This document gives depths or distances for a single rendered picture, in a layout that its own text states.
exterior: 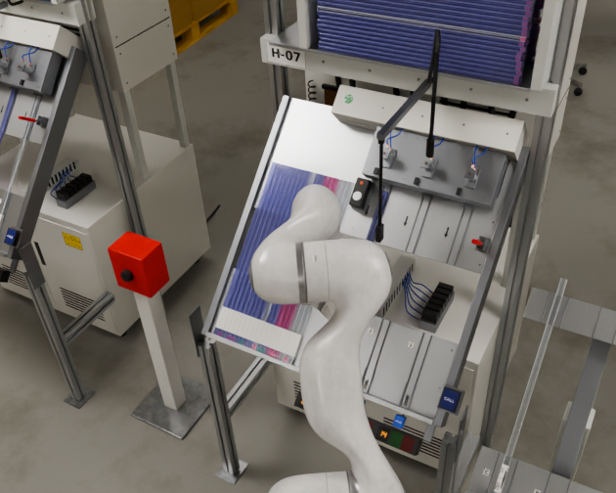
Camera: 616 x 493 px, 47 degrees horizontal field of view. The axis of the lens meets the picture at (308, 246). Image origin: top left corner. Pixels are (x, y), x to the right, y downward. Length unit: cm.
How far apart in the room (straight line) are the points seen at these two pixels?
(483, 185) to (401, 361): 48
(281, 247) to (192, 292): 210
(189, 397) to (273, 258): 172
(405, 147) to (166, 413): 144
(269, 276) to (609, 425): 190
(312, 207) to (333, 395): 31
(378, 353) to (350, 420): 68
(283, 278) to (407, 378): 75
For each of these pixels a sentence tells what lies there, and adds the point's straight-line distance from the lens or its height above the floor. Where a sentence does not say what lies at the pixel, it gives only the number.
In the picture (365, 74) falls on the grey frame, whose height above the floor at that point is 133.
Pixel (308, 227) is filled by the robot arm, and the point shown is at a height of 141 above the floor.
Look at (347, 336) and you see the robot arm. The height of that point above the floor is 132.
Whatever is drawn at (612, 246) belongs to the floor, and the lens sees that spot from 355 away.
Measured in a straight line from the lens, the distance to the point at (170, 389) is 265.
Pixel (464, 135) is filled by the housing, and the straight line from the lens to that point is 177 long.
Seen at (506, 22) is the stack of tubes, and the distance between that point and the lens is 163.
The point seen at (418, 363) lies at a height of 80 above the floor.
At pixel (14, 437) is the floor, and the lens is 289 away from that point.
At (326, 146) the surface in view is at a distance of 195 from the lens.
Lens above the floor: 212
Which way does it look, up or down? 39 degrees down
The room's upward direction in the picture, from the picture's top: 4 degrees counter-clockwise
